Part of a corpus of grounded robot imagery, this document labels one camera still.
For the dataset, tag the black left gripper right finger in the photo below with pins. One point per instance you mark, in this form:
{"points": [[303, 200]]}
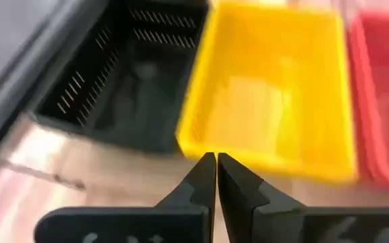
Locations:
{"points": [[265, 222]]}

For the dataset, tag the orange plastic slotted basket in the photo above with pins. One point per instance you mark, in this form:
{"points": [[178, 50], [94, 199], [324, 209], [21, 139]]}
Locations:
{"points": [[387, 84]]}

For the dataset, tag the black plastic slotted basket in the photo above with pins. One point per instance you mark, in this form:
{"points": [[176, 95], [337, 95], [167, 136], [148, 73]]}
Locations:
{"points": [[130, 84]]}

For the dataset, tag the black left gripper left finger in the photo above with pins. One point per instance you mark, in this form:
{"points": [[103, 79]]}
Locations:
{"points": [[181, 222]]}

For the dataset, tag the yellow plastic slotted basket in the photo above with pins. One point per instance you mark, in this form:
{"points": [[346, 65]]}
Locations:
{"points": [[265, 101]]}

